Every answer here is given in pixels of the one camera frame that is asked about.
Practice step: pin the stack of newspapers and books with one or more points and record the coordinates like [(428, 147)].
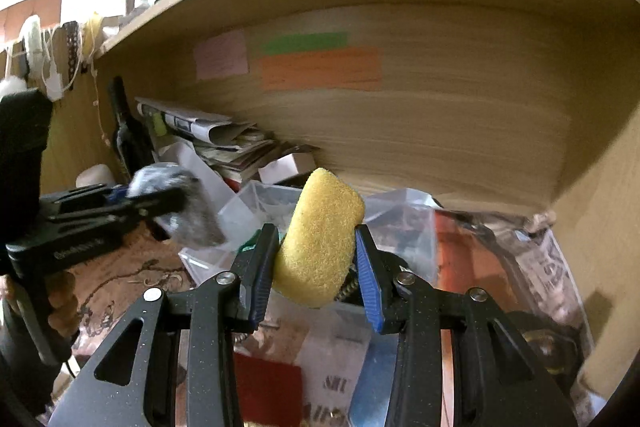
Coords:
[(238, 151)]

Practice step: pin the vintage clock print table cover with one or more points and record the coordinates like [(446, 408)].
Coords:
[(107, 285)]

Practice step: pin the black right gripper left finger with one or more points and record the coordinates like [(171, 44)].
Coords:
[(131, 379)]

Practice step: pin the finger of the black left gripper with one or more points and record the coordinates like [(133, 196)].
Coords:
[(98, 204)]

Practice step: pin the clear bag with dark items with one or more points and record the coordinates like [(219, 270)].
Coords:
[(196, 226)]

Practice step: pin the green paper note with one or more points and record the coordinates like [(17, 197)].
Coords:
[(300, 43)]

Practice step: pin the red felt pouch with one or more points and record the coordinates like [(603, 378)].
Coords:
[(270, 393)]

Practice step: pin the dark bottle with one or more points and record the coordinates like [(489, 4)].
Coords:
[(132, 142)]

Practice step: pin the pink paper note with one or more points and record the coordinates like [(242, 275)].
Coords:
[(222, 56)]

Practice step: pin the yellow sponge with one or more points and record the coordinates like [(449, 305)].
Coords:
[(316, 252)]

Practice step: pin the wooden shelf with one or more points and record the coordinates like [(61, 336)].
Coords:
[(472, 100)]

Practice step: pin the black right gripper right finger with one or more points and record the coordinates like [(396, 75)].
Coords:
[(498, 379)]

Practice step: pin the left hand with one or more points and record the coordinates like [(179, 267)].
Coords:
[(64, 318)]

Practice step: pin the white roll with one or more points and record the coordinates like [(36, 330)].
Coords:
[(96, 174)]

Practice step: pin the orange paper note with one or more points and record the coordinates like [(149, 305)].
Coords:
[(348, 68)]

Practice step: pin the clear plastic storage box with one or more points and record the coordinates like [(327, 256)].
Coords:
[(400, 221)]

